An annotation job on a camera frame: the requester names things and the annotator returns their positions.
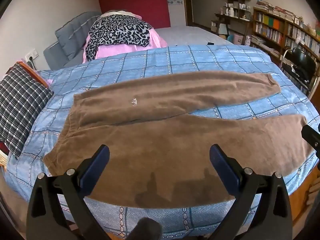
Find wooden bookshelf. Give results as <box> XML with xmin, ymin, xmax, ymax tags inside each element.
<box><xmin>251</xmin><ymin>1</ymin><xmax>320</xmax><ymax>95</ymax></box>

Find leopard print cloth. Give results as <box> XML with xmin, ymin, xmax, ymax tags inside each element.
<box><xmin>86</xmin><ymin>15</ymin><xmax>153</xmax><ymax>62</ymax></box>

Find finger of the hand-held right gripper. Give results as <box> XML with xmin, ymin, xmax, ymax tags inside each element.
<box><xmin>301</xmin><ymin>124</ymin><xmax>320</xmax><ymax>155</ymax></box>

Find orange board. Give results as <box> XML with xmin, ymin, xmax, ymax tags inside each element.
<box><xmin>15</xmin><ymin>61</ymin><xmax>50</xmax><ymax>88</ymax></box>

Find red panel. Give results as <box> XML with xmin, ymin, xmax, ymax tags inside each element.
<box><xmin>97</xmin><ymin>0</ymin><xmax>171</xmax><ymax>28</ymax></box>

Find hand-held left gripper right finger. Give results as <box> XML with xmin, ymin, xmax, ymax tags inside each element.
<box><xmin>209</xmin><ymin>144</ymin><xmax>293</xmax><ymax>240</ymax></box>

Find blue checked blanket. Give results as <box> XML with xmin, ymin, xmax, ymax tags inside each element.
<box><xmin>1</xmin><ymin>44</ymin><xmax>320</xmax><ymax>238</ymax></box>

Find dark plaid pillow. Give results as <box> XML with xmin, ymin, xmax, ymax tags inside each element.
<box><xmin>0</xmin><ymin>62</ymin><xmax>54</xmax><ymax>160</ymax></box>

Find grey padded headboard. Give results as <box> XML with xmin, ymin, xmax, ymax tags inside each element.
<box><xmin>43</xmin><ymin>11</ymin><xmax>102</xmax><ymax>70</ymax></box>

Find wooden bed frame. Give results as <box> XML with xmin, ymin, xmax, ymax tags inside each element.
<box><xmin>287</xmin><ymin>165</ymin><xmax>320</xmax><ymax>230</ymax></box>

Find black chair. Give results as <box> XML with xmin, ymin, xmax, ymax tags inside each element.
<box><xmin>280</xmin><ymin>47</ymin><xmax>320</xmax><ymax>98</ymax></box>

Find brown pants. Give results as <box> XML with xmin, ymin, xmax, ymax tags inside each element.
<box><xmin>43</xmin><ymin>70</ymin><xmax>315</xmax><ymax>209</ymax></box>

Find grey bed sheet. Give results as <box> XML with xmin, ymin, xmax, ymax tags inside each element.
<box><xmin>152</xmin><ymin>26</ymin><xmax>233</xmax><ymax>48</ymax></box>

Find wooden door frame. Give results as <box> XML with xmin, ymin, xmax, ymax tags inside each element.
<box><xmin>182</xmin><ymin>0</ymin><xmax>194</xmax><ymax>27</ymax></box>

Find pink blanket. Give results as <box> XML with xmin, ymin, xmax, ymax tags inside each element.
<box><xmin>82</xmin><ymin>11</ymin><xmax>168</xmax><ymax>64</ymax></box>

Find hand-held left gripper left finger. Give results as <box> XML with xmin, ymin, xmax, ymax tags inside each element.
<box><xmin>26</xmin><ymin>144</ymin><xmax>118</xmax><ymax>240</ymax></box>

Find small wooden shelf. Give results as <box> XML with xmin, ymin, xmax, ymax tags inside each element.
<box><xmin>211</xmin><ymin>0</ymin><xmax>253</xmax><ymax>40</ymax></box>

